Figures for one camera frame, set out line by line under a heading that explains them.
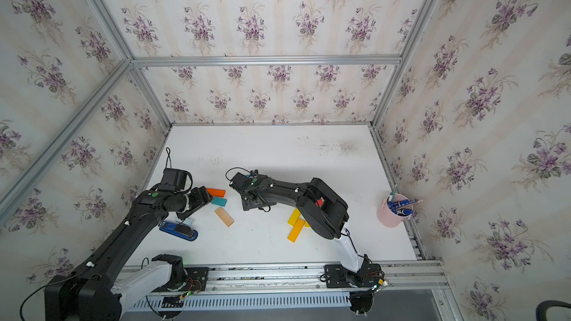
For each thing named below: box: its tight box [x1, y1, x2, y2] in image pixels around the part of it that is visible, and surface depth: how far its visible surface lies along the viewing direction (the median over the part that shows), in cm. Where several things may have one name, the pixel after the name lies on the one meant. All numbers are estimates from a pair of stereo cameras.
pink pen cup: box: [376, 193, 415, 228], surface depth 83 cm
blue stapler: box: [158, 220, 198, 242], surface depth 83 cm
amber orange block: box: [286, 217, 306, 243], surface depth 86 cm
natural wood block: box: [214, 206, 235, 228], surface depth 90 cm
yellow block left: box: [286, 208, 302, 227], surface depth 88 cm
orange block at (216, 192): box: [205, 187, 227, 198], surface depth 95 cm
